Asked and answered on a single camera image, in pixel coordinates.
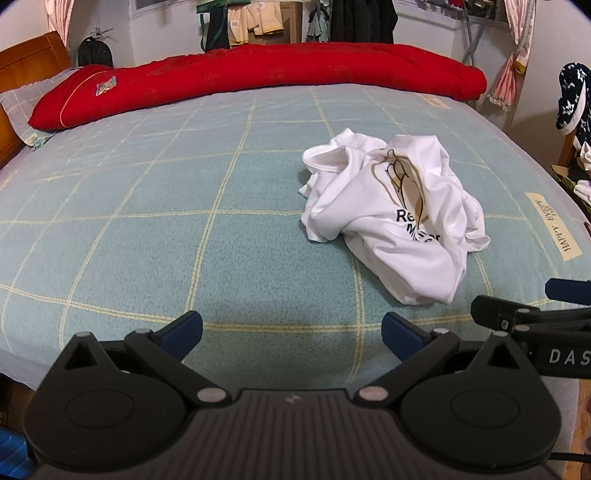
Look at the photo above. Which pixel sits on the grey checked pillow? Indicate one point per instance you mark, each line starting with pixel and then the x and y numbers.
pixel 23 106

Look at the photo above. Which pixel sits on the red quilt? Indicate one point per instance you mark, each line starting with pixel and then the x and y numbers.
pixel 258 69

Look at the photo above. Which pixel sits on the pink floral curtain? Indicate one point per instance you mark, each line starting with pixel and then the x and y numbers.
pixel 512 60
pixel 60 18

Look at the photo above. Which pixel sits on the teal hanging garment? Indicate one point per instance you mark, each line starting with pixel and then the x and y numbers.
pixel 317 25

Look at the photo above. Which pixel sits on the black backpack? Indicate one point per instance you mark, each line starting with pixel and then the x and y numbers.
pixel 94 53

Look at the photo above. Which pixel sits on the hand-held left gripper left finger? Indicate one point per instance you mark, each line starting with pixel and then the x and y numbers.
pixel 182 332

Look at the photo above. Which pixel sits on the blue box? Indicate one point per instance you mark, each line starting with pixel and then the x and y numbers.
pixel 14 452

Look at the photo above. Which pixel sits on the white printed t-shirt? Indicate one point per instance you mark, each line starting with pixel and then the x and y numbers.
pixel 392 221

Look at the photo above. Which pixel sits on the navy star-print garment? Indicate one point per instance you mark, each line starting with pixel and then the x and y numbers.
pixel 572 97

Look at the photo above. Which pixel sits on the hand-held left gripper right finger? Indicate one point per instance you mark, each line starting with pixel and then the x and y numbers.
pixel 401 334

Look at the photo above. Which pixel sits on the cream hanging clothes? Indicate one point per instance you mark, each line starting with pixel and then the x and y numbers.
pixel 254 21

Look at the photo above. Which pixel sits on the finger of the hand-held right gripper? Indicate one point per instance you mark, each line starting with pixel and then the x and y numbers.
pixel 570 290
pixel 503 316

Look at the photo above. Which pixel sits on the metal wall hook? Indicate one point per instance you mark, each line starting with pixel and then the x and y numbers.
pixel 102 32

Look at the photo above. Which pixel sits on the green bag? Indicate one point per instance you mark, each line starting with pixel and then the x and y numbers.
pixel 212 23

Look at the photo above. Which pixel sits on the cardboard box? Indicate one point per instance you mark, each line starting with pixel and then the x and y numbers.
pixel 291 21

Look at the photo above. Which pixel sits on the metal drying rack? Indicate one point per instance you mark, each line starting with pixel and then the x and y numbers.
pixel 473 37

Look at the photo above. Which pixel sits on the wooden headboard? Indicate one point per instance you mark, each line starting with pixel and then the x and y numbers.
pixel 25 60

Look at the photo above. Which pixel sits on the black jacket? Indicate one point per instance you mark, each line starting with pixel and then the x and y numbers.
pixel 362 21

